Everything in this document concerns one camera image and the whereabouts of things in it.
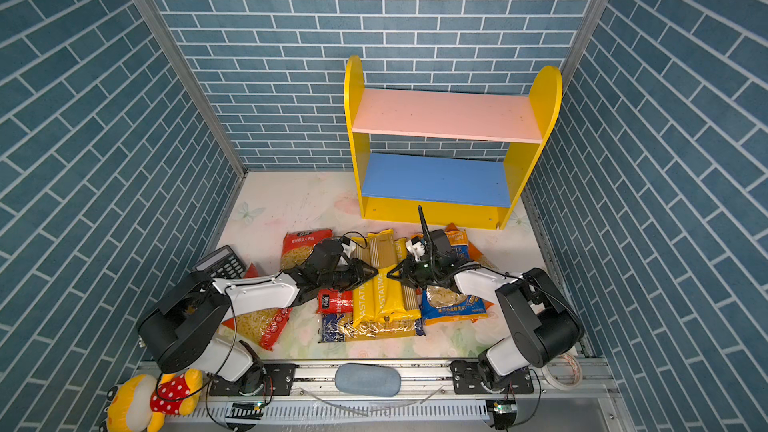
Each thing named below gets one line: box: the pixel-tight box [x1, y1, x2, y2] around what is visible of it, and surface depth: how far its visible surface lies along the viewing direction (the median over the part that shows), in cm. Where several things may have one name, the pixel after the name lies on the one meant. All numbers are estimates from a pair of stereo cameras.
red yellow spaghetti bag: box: [316, 288, 353, 314], surface depth 85 cm
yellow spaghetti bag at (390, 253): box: [373, 229, 421, 324], surface depth 84 cm
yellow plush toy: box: [99, 369, 204, 432], surface depth 67 cm
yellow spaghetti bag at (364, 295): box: [352, 236, 377, 327], surface depth 82 cm
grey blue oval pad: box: [334, 363, 402, 397], surface depth 73 cm
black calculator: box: [194, 245, 246, 279], surface depth 93 cm
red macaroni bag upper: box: [280, 229, 334, 271], surface depth 96 cm
